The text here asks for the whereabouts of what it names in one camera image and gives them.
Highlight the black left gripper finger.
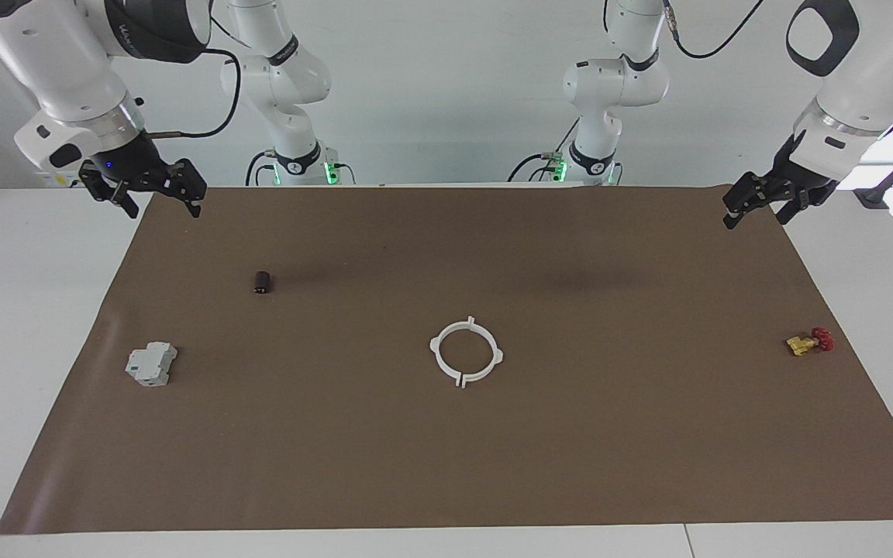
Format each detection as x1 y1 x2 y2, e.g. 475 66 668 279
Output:
722 172 767 229
776 184 837 226

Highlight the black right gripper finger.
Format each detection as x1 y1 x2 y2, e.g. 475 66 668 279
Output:
78 160 140 219
165 159 209 218

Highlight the white half-ring pipe clamp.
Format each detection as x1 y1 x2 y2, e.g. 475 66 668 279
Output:
429 318 472 388
462 316 505 386

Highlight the grey circuit breaker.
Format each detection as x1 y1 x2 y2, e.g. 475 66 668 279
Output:
125 342 178 388

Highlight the brown table mat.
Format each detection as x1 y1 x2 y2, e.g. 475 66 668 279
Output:
0 184 893 536

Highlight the black base cable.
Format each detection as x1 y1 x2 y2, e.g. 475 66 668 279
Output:
245 150 277 187
509 116 581 183

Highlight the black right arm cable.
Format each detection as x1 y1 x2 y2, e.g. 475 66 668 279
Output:
143 15 243 140

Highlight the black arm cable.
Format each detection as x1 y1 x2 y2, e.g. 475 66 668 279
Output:
143 15 243 140
662 0 767 60

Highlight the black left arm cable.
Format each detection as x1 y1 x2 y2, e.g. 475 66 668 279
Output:
662 0 767 60

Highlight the brass valve with red handle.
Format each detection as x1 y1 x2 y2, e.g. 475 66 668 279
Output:
785 326 835 358

